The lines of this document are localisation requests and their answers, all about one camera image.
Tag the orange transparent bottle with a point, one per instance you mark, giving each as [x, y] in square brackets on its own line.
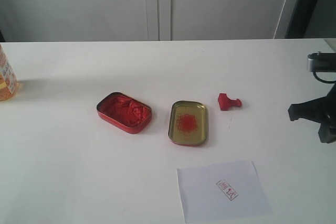
[9, 83]

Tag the gold tin lid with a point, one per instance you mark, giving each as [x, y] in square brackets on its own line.
[188, 123]

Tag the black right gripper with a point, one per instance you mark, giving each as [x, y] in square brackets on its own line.
[318, 110]

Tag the red plastic stamp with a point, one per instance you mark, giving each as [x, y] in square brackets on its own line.
[225, 103]

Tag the grey cabinet doors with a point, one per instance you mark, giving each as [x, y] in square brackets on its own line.
[138, 20]

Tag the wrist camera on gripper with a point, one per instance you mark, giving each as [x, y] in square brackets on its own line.
[321, 62]

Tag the white paper sheet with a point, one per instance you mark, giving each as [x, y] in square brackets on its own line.
[221, 191]

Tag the red ink paste tin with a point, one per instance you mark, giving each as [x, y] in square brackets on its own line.
[124, 112]

